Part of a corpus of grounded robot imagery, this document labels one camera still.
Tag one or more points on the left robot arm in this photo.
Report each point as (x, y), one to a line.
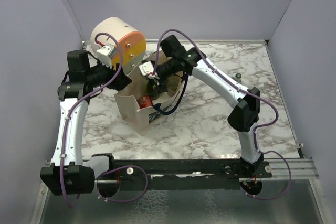
(68, 174)

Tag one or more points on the beige canvas tote bag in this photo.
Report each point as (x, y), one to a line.
(127, 102)

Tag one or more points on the white round drawer box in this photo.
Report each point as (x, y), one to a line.
(132, 42)

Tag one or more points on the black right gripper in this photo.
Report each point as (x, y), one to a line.
(158, 82)

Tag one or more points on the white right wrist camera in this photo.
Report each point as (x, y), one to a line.
(147, 69)

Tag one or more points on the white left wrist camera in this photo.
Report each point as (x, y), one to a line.
(105, 55)

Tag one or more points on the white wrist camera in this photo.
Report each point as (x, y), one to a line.
(105, 55)
(147, 69)

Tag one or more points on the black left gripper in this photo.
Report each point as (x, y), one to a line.
(121, 81)

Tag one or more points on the green Perrier bottle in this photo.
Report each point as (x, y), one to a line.
(152, 89)

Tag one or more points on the red cola can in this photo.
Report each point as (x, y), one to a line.
(145, 101)

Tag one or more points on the clear Chang bottle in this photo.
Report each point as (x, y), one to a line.
(172, 85)
(238, 78)

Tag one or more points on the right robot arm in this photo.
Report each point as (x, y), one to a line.
(245, 102)

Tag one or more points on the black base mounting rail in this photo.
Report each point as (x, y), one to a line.
(180, 174)

